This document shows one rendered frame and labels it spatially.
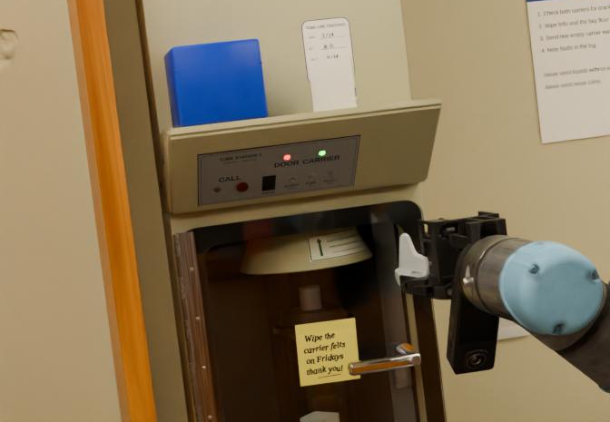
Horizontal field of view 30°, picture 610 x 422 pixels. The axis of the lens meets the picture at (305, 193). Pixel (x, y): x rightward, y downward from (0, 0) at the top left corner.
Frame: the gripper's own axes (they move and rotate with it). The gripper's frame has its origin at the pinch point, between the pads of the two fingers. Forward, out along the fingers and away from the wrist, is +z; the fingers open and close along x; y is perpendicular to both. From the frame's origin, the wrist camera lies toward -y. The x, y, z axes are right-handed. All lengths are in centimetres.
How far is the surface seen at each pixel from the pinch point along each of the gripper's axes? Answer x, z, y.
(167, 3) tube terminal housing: 24.1, 15.3, 34.8
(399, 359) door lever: 2.3, 8.6, -11.0
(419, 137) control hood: -2.8, 7.0, 15.3
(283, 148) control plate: 13.8, 6.3, 16.0
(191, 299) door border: 25.8, 14.0, -0.7
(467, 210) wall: -26, 58, 1
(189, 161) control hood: 24.8, 6.6, 15.9
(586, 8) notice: -51, 58, 33
